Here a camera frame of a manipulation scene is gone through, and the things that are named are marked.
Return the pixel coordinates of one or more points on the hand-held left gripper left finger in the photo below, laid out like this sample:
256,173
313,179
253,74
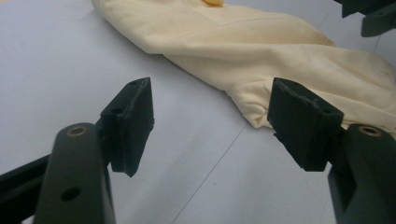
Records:
129,130

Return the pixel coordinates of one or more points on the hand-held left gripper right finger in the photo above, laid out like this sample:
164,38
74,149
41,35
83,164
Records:
302,127

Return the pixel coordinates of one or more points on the cream baby romper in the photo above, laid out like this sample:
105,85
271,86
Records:
249,46

